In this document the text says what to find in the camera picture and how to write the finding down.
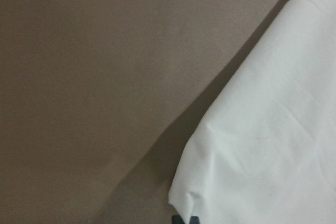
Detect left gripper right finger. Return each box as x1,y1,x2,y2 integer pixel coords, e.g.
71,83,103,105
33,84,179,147
189,216,200,224

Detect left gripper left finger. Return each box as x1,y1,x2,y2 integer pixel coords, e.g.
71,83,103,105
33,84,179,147
171,215,183,224

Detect white long-sleeve printed shirt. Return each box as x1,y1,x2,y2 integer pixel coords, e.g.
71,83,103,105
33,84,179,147
169,0,335,223

